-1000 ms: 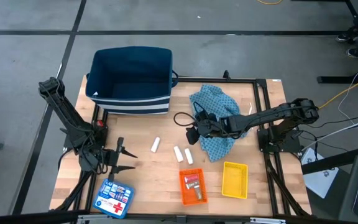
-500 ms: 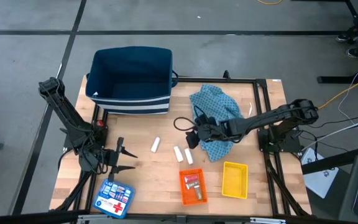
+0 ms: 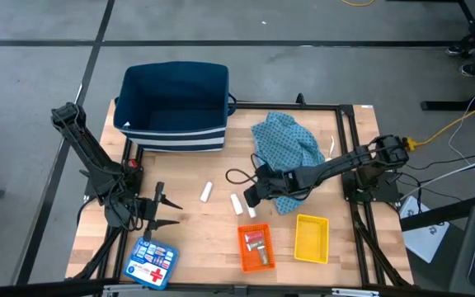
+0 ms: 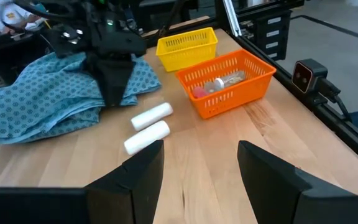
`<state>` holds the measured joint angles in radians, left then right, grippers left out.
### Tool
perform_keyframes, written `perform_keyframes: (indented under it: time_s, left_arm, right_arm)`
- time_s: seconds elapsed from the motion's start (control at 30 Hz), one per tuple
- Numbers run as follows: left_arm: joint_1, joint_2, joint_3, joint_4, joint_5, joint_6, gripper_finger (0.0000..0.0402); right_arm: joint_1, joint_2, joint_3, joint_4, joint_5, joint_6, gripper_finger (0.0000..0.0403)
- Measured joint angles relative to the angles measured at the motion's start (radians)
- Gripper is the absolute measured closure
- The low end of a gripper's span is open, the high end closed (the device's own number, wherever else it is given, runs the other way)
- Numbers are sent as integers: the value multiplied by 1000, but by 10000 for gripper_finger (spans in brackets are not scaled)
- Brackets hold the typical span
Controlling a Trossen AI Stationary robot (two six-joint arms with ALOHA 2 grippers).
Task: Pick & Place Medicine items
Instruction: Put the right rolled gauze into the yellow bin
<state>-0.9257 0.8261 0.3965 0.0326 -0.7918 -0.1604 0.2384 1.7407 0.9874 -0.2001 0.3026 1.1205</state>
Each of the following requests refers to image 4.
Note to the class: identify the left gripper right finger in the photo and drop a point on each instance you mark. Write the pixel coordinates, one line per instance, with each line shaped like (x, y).
(269, 186)

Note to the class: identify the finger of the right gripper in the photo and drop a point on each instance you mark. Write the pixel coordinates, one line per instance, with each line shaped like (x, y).
(92, 67)
(115, 81)

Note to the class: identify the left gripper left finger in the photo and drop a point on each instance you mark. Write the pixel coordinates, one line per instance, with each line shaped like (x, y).
(129, 189)

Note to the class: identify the white gauze roll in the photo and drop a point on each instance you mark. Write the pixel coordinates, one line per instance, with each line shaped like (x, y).
(152, 116)
(147, 137)

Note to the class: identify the blue patterned cloth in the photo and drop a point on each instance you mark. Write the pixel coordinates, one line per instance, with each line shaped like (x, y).
(42, 96)

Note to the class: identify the red capped medicine vial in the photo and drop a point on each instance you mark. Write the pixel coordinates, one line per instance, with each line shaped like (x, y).
(199, 91)

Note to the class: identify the clear medicine vial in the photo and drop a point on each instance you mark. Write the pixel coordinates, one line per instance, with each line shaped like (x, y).
(228, 81)

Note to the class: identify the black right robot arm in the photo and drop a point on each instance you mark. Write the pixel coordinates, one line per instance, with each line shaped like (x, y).
(89, 12)

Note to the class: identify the yellow plastic basket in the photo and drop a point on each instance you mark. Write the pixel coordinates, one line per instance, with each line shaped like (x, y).
(185, 56)

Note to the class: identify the orange plastic basket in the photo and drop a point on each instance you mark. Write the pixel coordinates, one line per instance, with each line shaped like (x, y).
(244, 93)

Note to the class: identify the person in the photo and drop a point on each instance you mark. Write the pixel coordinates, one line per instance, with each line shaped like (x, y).
(8, 15)

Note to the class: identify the black drawer cabinet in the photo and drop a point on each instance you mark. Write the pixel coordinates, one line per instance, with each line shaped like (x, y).
(272, 34)

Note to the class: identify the black table-level camera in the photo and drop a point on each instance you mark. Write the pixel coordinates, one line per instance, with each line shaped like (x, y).
(308, 76)

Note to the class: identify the silver rail bracket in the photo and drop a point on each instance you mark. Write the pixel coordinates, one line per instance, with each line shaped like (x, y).
(231, 17)

